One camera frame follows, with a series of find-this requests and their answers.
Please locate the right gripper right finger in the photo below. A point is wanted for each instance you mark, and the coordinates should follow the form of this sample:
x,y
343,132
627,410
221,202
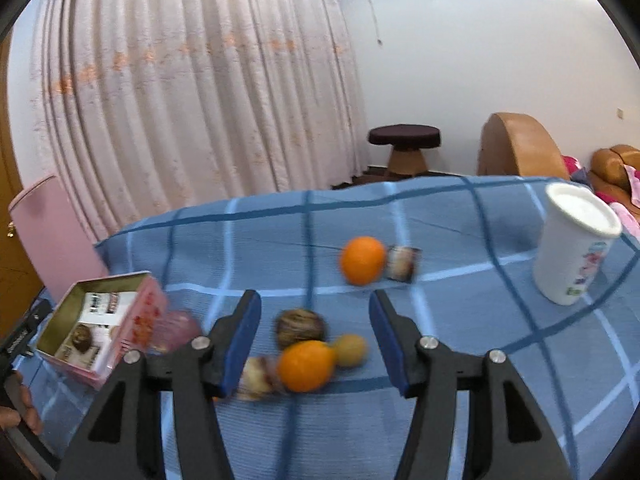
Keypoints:
x,y
508,436

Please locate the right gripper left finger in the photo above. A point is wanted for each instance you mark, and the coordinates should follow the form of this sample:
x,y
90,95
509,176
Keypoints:
x,y
121,435

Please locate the purple sweet potato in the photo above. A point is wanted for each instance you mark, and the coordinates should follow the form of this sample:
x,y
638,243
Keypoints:
x,y
173,330

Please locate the small yellow-green fruit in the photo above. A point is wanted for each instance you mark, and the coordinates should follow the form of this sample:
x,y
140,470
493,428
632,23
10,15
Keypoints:
x,y
351,350

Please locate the orange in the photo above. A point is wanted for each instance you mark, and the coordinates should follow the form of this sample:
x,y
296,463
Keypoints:
x,y
362,260
306,366

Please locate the dark brown taro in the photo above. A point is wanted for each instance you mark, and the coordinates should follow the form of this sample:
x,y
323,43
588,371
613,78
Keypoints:
x,y
298,325

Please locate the person's left hand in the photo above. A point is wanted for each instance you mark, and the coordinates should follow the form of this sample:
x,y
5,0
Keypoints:
x,y
10,418

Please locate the wooden door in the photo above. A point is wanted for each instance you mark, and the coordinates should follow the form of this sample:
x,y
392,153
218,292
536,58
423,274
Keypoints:
x,y
19,282

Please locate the printed card in box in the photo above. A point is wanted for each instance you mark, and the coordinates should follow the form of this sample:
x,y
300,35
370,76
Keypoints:
x,y
91,339

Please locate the pink tin box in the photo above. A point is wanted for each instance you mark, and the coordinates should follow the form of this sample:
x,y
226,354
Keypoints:
x,y
134,334

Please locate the pink chair back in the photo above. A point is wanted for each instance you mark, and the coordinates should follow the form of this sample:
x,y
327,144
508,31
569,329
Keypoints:
x,y
54,240

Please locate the white paper cup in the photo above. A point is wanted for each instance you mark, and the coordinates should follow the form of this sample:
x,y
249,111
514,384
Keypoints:
x,y
578,232

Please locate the pink clothes on sofa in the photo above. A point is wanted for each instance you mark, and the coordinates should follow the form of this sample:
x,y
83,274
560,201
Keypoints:
x,y
619,200

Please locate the tan leather sofa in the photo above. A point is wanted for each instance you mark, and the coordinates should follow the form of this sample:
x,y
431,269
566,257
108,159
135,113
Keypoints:
x,y
609,164

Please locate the tan leather armchair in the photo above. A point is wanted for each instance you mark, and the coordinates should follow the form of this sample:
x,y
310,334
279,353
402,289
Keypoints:
x,y
513,144

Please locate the pink floral curtain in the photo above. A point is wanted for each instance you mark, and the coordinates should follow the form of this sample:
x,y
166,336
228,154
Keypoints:
x,y
148,106

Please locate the dark round stool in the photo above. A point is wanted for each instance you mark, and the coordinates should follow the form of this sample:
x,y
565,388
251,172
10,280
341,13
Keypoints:
x,y
406,144

